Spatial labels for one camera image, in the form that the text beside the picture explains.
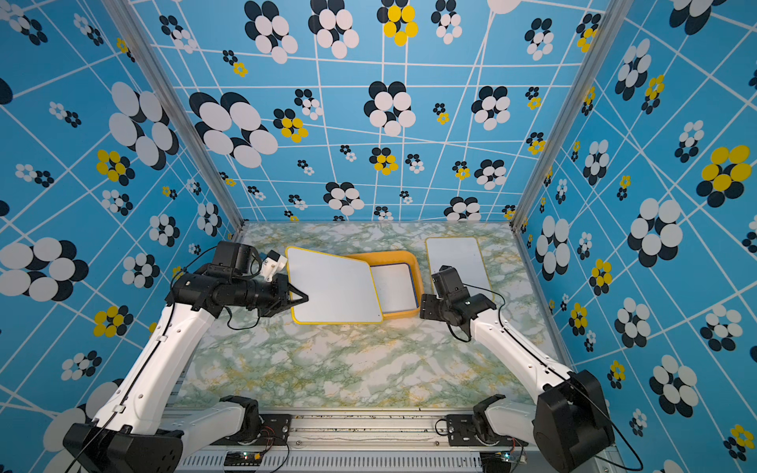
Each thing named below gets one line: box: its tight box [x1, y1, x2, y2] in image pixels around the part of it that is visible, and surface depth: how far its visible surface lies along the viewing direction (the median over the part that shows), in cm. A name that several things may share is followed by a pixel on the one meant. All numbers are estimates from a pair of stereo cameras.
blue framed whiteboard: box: [369, 262, 419, 314], surface depth 101 cm
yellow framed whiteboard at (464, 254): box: [424, 236, 494, 300], surface depth 115 cm
